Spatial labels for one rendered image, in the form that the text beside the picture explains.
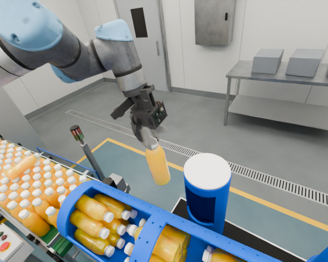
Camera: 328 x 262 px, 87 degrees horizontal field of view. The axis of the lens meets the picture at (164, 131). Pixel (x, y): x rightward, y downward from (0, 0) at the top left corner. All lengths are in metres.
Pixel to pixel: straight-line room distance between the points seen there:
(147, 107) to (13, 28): 0.29
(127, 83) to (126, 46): 0.08
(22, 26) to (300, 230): 2.29
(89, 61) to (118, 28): 0.09
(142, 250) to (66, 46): 0.63
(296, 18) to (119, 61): 3.16
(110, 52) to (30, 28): 0.16
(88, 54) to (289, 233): 2.14
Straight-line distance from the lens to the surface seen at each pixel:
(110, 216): 0.87
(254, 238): 1.92
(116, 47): 0.44
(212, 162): 1.14
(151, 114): 0.47
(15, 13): 0.35
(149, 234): 0.71
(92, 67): 0.45
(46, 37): 0.34
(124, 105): 0.51
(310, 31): 3.47
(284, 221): 2.26
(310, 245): 2.23
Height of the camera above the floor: 1.88
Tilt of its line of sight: 37 degrees down
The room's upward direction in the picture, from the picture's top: 10 degrees counter-clockwise
